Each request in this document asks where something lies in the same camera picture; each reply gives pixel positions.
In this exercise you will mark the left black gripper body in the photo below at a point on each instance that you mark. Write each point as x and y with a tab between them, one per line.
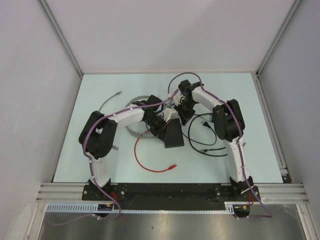
154	120

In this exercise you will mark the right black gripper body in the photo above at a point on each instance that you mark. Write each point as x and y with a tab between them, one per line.
186	107

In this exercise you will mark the black network switch box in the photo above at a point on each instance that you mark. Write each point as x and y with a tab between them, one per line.
174	135

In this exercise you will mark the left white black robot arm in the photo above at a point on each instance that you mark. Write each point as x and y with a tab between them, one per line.
98	134

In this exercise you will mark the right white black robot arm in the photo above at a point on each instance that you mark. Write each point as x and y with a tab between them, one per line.
228	124

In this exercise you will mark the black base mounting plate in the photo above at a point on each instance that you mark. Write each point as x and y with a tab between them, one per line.
169	196

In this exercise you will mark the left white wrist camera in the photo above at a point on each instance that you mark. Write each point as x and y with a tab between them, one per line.
169	114

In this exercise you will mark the white slotted cable duct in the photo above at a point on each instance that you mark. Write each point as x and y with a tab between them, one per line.
101	208

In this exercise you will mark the aluminium rail frame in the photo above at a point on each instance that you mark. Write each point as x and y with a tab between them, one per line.
192	142

